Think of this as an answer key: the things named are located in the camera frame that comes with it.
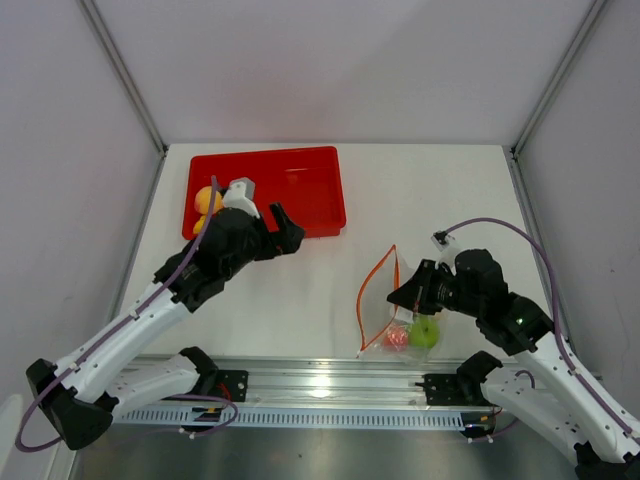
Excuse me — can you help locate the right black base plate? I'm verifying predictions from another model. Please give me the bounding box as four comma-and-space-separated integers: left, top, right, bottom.
415, 372, 490, 407

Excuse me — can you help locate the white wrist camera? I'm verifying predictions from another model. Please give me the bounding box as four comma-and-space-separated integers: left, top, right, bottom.
431, 231, 462, 269
222, 177, 260, 218

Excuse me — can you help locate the frame post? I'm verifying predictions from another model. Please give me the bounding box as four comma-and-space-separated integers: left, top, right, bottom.
510, 0, 611, 161
76, 0, 168, 157

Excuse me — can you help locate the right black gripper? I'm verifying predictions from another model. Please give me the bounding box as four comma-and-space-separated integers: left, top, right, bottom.
386, 259, 482, 317

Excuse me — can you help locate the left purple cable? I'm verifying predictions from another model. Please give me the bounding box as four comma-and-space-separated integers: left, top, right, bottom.
14, 174, 239, 453

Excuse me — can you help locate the yellow lemon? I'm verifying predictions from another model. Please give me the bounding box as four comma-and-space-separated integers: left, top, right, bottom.
192, 215, 211, 235

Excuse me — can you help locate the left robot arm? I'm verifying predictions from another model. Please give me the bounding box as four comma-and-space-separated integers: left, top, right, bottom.
26, 203, 305, 450

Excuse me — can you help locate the clear zip top bag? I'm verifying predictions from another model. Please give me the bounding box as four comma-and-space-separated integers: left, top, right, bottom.
355, 246, 447, 365

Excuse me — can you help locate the perforated cable tray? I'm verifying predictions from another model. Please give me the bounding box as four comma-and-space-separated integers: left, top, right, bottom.
116, 405, 488, 431

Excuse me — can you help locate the right frame post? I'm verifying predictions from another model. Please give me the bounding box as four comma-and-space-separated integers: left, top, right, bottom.
510, 0, 611, 161

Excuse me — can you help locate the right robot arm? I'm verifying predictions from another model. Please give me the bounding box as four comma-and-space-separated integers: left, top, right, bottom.
387, 249, 639, 479

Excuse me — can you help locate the large orange peach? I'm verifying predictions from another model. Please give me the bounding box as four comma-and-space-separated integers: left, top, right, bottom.
194, 186, 224, 215

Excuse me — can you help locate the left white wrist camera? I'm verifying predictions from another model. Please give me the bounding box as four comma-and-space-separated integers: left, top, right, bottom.
222, 177, 260, 218

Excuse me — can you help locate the left frame post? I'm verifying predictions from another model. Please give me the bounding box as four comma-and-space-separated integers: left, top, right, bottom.
76, 0, 168, 157

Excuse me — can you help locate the red plastic bin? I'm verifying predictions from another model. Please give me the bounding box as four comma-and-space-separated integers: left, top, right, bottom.
182, 146, 346, 240

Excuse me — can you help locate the aluminium rail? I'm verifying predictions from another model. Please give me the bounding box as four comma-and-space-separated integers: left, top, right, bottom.
67, 357, 614, 412

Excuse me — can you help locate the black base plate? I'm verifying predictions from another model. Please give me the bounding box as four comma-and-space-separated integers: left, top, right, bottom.
415, 372, 490, 407
210, 370, 249, 403

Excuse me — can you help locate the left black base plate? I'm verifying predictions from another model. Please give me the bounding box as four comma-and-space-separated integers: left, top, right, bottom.
210, 370, 249, 403

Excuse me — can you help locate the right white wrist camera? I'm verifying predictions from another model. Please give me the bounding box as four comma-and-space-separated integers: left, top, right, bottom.
431, 231, 462, 269

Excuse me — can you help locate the green apple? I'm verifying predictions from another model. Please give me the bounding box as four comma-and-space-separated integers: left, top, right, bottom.
408, 315, 440, 349

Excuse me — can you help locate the small pink peach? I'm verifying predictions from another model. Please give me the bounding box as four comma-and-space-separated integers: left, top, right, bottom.
382, 325, 409, 352

